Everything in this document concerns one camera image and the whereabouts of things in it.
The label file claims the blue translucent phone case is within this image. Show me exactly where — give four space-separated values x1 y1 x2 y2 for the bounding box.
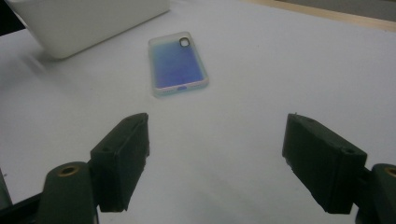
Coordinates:
148 31 210 99

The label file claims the white plastic storage box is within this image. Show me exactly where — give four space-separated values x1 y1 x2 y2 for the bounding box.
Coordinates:
6 0 172 60

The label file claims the white table board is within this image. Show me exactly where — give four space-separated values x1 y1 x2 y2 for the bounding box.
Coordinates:
0 0 396 224

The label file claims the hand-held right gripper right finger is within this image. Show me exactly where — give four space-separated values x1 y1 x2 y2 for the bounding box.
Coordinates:
281 112 368 215

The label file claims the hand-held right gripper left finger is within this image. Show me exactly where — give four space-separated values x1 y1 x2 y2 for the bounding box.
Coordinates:
89 112 151 214

